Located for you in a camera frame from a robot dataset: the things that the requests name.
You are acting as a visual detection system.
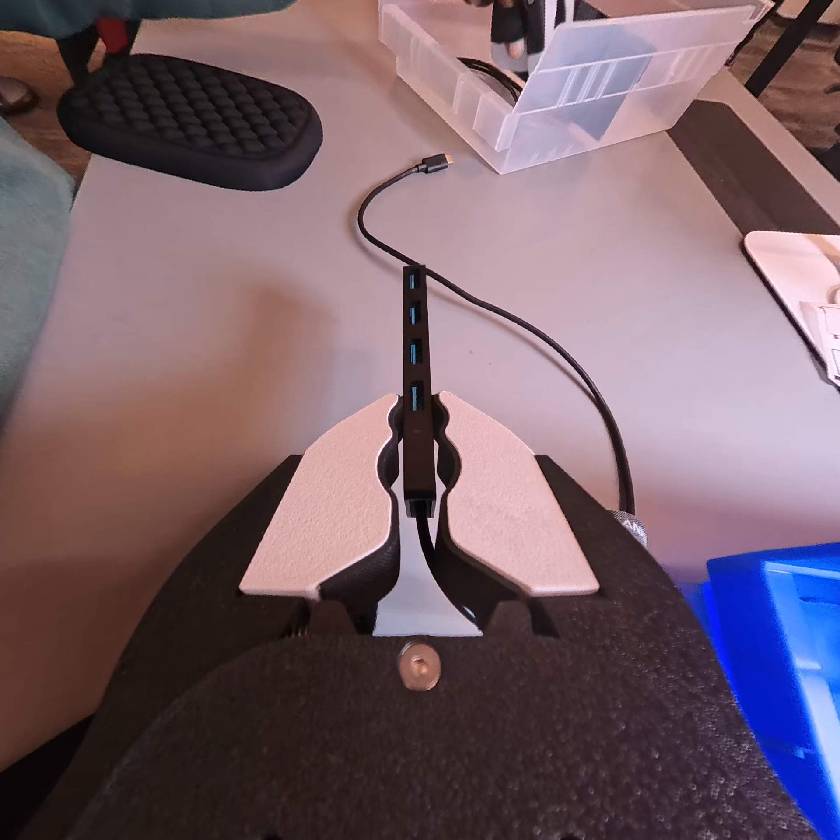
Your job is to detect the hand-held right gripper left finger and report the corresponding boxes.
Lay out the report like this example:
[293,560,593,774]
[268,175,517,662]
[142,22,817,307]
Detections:
[238,392,403,636]

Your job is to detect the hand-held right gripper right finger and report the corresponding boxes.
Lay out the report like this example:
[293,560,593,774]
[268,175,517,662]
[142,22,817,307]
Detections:
[435,390,602,636]

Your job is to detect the slim black usb hub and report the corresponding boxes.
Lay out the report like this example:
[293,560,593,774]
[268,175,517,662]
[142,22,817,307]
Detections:
[356,152,647,624]

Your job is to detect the blue plastic bin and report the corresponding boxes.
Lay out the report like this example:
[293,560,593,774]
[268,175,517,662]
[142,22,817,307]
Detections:
[679,541,840,834]

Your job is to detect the clear plastic bin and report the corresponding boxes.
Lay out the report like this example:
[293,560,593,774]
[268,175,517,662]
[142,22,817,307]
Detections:
[378,0,775,175]

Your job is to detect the person's left forearm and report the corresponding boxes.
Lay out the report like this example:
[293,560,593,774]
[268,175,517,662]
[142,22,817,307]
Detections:
[0,0,296,21]

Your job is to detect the small line drawing paper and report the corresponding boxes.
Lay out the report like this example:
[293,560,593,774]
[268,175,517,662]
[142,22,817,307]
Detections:
[801,298,840,383]

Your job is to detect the white document stand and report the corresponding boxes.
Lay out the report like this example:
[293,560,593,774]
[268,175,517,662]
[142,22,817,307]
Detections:
[743,230,840,389]

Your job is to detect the person's teal sweatshirt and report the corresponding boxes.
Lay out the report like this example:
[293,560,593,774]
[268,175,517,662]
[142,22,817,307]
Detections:
[0,118,78,421]

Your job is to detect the black chair armrest pad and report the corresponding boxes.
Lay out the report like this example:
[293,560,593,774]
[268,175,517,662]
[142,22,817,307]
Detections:
[58,54,324,193]

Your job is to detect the wooden standing desk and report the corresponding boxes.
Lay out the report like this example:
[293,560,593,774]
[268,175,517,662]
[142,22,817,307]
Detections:
[745,0,840,99]

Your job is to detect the thin black cable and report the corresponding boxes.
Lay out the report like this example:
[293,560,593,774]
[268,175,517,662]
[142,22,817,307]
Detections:
[456,58,526,99]

